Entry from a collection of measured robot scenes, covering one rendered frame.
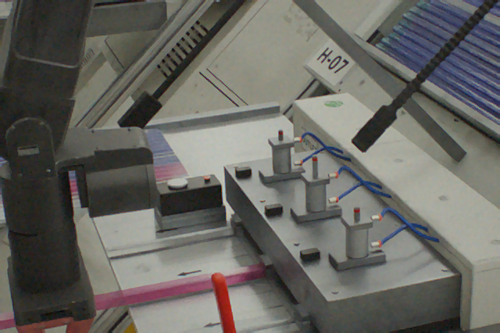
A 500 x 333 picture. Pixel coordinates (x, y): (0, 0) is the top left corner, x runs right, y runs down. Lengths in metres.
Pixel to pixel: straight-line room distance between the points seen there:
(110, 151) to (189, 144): 0.61
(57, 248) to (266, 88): 1.56
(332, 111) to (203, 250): 0.28
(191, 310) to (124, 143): 0.25
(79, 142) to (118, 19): 1.41
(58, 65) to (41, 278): 0.19
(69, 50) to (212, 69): 1.56
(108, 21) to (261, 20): 0.35
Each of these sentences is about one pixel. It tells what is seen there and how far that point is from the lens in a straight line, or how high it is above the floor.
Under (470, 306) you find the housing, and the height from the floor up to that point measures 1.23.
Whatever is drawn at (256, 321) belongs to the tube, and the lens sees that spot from 0.97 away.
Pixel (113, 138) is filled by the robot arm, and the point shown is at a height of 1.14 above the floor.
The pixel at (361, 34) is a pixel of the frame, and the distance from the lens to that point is 1.43.
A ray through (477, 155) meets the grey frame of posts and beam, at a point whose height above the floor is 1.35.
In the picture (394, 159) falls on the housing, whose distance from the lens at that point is 1.15.
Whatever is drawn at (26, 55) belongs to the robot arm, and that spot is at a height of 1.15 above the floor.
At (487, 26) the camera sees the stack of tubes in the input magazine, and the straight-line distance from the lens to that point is 1.26.
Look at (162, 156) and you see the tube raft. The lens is 1.37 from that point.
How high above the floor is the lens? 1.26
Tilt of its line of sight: 5 degrees down
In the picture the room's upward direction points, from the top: 42 degrees clockwise
